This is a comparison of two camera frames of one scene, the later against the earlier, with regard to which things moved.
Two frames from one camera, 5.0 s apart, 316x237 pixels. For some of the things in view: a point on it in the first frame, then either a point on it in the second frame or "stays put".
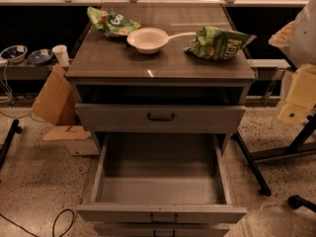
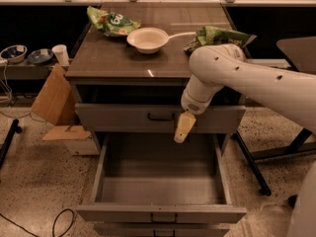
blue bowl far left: x=14 y=53 stays put
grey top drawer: x=157 y=118 stays put
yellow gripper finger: x=301 y=98 → x=187 y=118
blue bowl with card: x=40 y=56 stays put
